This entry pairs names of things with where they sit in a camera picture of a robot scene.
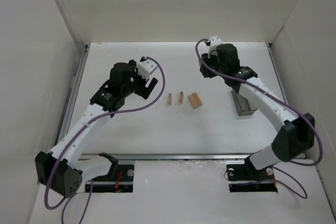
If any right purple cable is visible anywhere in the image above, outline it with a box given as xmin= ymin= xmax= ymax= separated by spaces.
xmin=194 ymin=38 xmax=324 ymax=200

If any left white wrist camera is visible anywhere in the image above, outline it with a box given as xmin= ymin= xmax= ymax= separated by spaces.
xmin=136 ymin=57 xmax=158 ymax=81

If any purple cable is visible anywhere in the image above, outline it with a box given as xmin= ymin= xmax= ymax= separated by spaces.
xmin=194 ymin=38 xmax=324 ymax=200
xmin=43 ymin=56 xmax=166 ymax=224

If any smoky transparent plastic box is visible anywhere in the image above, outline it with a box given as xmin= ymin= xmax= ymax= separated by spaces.
xmin=231 ymin=89 xmax=258 ymax=116

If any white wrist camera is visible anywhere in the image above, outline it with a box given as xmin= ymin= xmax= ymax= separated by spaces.
xmin=205 ymin=36 xmax=223 ymax=58
xmin=136 ymin=57 xmax=158 ymax=81

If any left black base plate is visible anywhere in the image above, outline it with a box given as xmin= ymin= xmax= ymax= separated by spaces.
xmin=92 ymin=164 xmax=134 ymax=193

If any engraved wood block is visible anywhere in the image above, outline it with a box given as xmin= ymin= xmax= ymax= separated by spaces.
xmin=188 ymin=93 xmax=203 ymax=109

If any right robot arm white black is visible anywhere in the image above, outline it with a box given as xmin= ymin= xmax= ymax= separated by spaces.
xmin=197 ymin=37 xmax=315 ymax=182

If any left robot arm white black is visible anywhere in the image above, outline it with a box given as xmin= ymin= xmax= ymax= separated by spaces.
xmin=35 ymin=57 xmax=159 ymax=198

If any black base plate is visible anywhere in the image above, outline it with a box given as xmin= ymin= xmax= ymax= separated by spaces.
xmin=92 ymin=164 xmax=134 ymax=193
xmin=224 ymin=162 xmax=278 ymax=193

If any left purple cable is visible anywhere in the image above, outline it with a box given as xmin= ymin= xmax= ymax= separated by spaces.
xmin=43 ymin=56 xmax=166 ymax=224

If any aluminium table frame rail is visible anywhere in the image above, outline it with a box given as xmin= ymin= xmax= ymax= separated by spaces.
xmin=68 ymin=42 xmax=277 ymax=159

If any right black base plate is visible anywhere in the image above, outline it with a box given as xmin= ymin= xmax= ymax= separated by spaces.
xmin=224 ymin=162 xmax=278 ymax=193

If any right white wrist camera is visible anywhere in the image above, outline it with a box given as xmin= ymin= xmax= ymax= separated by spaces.
xmin=205 ymin=36 xmax=223 ymax=58

